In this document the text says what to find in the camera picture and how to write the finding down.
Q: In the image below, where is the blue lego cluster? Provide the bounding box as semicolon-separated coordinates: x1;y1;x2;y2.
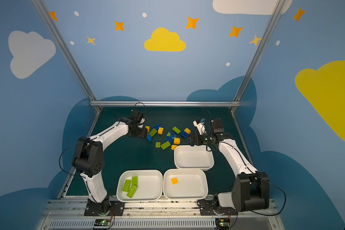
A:
146;134;152;142

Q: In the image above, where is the green long lego cluster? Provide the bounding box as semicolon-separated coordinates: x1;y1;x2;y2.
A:
149;128;158;138

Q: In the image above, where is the yellow small lego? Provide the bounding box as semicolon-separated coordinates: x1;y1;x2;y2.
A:
171;178;178;185

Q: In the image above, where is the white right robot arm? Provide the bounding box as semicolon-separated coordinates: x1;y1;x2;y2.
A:
186;132;269;212

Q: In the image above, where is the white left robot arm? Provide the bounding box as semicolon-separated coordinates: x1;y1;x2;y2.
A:
72;114;147;212

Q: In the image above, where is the white bin right rear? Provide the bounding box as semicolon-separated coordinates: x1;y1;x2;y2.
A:
174;145;214;171

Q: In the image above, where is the white bin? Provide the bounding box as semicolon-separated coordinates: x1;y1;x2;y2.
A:
117;170;163;203
174;145;214;171
163;169;209;201

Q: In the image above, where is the yellow square lego brick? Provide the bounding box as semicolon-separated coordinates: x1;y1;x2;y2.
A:
184;128;191;135

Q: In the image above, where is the blue long lego brick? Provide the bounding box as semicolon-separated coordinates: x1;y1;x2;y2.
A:
180;131;189;139

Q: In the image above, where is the green long lego centre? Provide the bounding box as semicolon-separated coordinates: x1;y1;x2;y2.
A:
160;141;171;150

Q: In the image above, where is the green long lego brick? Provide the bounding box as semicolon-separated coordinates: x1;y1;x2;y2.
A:
172;126;181;134

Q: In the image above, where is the white bin middle front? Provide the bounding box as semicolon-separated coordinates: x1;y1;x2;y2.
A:
163;169;209;201

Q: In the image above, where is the white bin left front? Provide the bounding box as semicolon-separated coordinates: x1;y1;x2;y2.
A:
117;170;163;203

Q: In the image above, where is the right controller board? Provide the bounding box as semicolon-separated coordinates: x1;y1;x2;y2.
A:
215;218;231;230

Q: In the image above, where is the controller board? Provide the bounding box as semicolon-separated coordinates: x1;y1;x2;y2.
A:
215;218;231;230
93;219;111;230

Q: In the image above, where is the left controller board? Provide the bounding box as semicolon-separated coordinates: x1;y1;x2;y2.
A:
93;219;111;230

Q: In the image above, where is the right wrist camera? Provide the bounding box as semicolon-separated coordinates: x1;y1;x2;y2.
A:
210;118;224;133

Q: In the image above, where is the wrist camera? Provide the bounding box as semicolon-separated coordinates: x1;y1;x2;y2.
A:
132;109;145;125
210;118;224;133

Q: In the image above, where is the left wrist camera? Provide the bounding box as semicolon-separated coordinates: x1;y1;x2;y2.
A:
132;109;145;125

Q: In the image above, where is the aluminium frame rear bar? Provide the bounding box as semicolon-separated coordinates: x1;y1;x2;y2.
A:
90;101;241;107

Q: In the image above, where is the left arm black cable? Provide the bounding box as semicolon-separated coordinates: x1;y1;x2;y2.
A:
58;140;84;177

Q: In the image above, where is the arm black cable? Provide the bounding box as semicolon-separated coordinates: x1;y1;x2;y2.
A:
58;140;84;177
218;140;287;217

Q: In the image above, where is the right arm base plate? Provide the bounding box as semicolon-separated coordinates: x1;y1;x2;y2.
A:
196;198;238;216

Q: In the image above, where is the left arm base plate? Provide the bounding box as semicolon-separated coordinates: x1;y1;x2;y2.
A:
84;199;125;217

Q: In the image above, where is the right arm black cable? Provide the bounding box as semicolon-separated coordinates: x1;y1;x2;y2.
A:
218;140;287;217

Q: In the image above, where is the aluminium frame left post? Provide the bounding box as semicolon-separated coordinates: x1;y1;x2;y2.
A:
32;0;97;102

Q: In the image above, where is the aluminium frame post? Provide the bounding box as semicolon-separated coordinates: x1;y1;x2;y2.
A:
32;0;97;102
231;0;286;115

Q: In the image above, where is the front aluminium rail bed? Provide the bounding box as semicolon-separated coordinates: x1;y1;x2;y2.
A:
36;196;285;230

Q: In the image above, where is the aluminium frame right post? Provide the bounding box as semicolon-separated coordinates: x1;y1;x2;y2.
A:
231;0;286;115

